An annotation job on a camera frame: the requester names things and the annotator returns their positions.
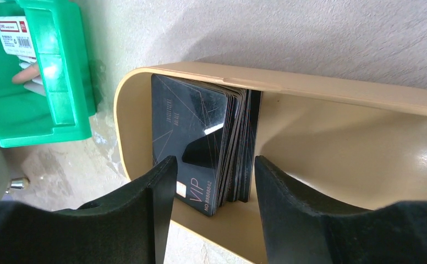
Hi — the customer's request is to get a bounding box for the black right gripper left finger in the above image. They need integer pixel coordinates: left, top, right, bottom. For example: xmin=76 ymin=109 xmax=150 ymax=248
xmin=59 ymin=156 xmax=177 ymax=263

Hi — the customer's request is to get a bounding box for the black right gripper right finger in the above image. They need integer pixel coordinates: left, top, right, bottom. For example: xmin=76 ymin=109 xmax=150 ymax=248
xmin=254 ymin=156 xmax=378 ymax=263

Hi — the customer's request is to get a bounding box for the black credit card stack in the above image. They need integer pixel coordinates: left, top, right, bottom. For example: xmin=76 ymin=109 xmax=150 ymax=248
xmin=151 ymin=74 xmax=262 ymax=216

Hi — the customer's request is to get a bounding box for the tan oval tray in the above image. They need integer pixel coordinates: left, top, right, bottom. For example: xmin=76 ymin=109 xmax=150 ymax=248
xmin=114 ymin=62 xmax=427 ymax=263

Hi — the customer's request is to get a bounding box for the green plastic bin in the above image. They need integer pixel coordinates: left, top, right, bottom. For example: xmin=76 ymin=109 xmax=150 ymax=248
xmin=0 ymin=1 xmax=96 ymax=148

